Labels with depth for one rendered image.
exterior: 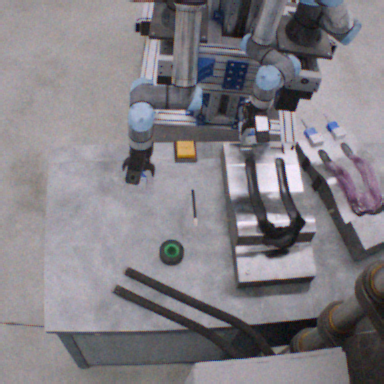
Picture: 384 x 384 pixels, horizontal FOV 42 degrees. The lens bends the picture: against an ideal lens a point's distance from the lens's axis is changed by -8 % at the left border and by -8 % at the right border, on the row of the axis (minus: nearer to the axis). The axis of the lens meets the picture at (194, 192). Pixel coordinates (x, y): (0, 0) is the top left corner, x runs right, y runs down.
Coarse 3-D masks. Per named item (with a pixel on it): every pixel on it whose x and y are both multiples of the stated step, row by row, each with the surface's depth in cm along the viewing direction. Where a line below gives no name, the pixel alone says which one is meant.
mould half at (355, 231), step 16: (304, 144) 195; (336, 144) 197; (352, 144) 198; (320, 160) 193; (336, 160) 193; (320, 176) 187; (352, 176) 185; (320, 192) 190; (336, 192) 182; (336, 208) 182; (336, 224) 185; (352, 224) 174; (368, 224) 175; (352, 240) 177; (368, 240) 172; (352, 256) 179
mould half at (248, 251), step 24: (264, 144) 189; (288, 144) 190; (240, 168) 183; (264, 168) 184; (288, 168) 185; (240, 192) 179; (264, 192) 180; (240, 216) 169; (288, 216) 171; (312, 216) 172; (240, 240) 168; (240, 264) 169; (264, 264) 170; (288, 264) 170; (312, 264) 171
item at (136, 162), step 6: (132, 150) 166; (132, 156) 166; (138, 156) 166; (144, 156) 167; (132, 162) 166; (138, 162) 166; (132, 168) 166; (138, 168) 166; (126, 174) 166; (132, 174) 166; (138, 174) 166; (126, 180) 166; (132, 180) 166; (138, 180) 166
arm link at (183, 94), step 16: (176, 0) 144; (192, 0) 142; (176, 16) 148; (192, 16) 146; (176, 32) 150; (192, 32) 149; (176, 48) 152; (192, 48) 152; (176, 64) 155; (192, 64) 154; (176, 80) 157; (192, 80) 158; (176, 96) 160; (192, 96) 160
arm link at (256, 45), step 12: (264, 0) 160; (276, 0) 156; (264, 12) 162; (276, 12) 160; (264, 24) 165; (276, 24) 165; (252, 36) 172; (264, 36) 169; (252, 48) 174; (264, 48) 173
